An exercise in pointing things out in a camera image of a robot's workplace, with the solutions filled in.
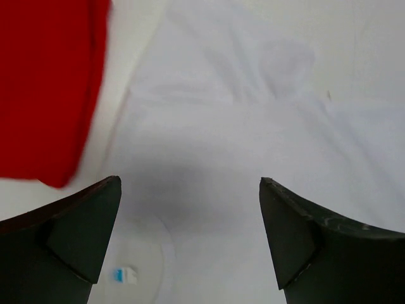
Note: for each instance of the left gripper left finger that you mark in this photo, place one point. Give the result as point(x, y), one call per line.
point(55, 253)

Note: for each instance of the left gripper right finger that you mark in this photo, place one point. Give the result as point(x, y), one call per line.
point(320, 256)

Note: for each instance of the white t-shirt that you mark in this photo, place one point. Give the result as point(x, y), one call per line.
point(218, 102)

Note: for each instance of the folded red t-shirt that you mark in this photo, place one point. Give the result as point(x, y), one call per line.
point(52, 63)

